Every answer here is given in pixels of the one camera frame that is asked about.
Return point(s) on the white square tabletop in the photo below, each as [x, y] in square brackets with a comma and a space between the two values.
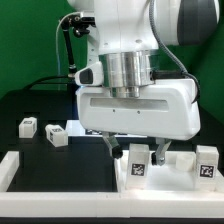
[177, 174]

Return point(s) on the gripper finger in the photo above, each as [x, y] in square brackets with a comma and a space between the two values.
[158, 157]
[114, 147]

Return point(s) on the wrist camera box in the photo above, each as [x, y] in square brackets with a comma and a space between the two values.
[91, 75]

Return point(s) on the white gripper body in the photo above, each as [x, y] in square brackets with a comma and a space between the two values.
[165, 109]

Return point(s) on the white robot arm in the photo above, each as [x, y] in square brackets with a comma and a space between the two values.
[122, 90]

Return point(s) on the white U-shaped fence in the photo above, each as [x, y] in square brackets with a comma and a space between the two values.
[126, 204]

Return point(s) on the white sheet with tags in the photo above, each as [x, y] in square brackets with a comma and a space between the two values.
[75, 129]

